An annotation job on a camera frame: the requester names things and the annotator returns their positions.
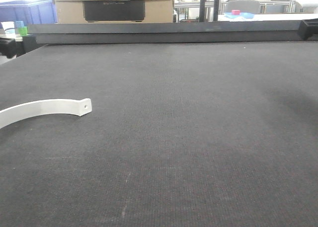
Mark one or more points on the light blue block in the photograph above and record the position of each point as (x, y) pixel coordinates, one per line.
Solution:
(19, 24)

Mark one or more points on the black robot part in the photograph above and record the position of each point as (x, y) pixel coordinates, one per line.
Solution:
(308, 28)

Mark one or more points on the dark table edge rail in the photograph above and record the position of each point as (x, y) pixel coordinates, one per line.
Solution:
(199, 32)

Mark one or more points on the red cube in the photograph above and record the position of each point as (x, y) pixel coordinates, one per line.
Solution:
(235, 12)

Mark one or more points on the grey office chair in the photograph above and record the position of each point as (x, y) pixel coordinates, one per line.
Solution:
(250, 6)

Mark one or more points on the green plastic cup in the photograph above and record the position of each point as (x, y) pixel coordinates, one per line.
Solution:
(23, 31)

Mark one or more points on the cardboard box with black label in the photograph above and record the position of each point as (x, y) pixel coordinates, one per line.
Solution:
(114, 11)

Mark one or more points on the blue tray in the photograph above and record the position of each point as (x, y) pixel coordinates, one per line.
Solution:
(245, 15)

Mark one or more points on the white curved plastic bracket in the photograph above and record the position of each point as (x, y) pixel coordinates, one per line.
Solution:
(44, 107)

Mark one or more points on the blue storage bin background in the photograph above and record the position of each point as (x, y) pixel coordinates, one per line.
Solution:
(30, 12)

